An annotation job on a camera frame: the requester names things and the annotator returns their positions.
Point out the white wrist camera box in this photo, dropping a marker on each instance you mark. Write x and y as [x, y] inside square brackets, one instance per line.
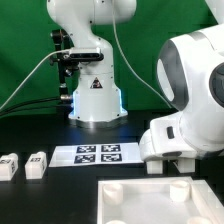
[165, 136]

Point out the black camera stand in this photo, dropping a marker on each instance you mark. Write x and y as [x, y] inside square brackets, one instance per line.
[67, 64]

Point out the white square table top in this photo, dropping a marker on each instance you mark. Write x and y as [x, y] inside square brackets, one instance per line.
[175, 200]

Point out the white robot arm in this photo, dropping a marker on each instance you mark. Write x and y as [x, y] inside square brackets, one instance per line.
[190, 71]

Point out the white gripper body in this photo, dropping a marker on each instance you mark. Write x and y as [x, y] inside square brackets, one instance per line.
[146, 153]

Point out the white sheet with tags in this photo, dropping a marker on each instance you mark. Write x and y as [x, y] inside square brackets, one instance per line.
[95, 154]

